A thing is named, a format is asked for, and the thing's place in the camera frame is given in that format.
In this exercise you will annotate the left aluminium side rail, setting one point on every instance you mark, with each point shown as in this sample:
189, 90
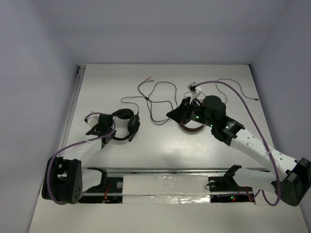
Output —
72, 106

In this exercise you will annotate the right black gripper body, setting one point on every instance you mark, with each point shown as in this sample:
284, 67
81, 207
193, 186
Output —
192, 112

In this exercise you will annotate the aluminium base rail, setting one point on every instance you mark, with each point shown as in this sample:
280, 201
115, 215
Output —
157, 170

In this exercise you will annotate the brown headphones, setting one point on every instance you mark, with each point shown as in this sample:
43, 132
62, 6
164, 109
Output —
191, 130

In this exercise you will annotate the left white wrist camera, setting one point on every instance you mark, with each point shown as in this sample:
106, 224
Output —
92, 119

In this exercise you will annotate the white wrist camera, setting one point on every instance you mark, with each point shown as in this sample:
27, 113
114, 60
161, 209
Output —
195, 91
92, 119

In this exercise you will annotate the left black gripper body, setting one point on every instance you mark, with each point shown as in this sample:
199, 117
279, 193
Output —
97, 129

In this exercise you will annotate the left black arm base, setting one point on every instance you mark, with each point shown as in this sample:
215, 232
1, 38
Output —
99, 187

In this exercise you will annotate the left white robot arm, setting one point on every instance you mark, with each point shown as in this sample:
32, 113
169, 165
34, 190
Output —
67, 178

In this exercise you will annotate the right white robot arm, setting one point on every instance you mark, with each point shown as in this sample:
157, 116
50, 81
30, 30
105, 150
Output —
285, 176

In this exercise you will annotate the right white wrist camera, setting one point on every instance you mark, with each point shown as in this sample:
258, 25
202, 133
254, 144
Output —
195, 91

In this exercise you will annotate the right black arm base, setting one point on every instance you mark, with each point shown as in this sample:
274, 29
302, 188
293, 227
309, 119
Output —
223, 189

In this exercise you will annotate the black headphones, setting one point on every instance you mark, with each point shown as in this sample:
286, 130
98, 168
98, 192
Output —
133, 123

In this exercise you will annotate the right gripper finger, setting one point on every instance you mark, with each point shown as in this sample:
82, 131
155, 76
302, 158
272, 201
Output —
176, 115
181, 108

